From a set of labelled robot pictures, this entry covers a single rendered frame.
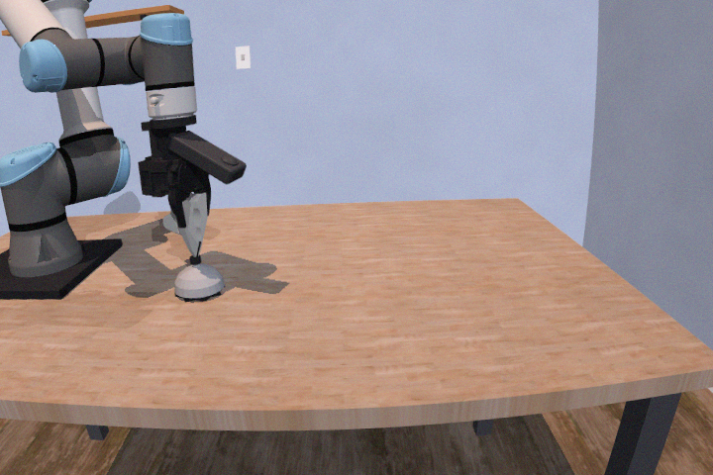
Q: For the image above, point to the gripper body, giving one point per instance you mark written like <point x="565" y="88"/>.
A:
<point x="161" y="171"/>

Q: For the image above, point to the grey metal dome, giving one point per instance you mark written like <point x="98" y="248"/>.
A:
<point x="198" y="281"/>

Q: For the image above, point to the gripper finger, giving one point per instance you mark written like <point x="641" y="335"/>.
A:
<point x="201" y="205"/>
<point x="182" y="210"/>

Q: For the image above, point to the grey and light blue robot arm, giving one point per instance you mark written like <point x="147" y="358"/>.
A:
<point x="38" y="181"/>

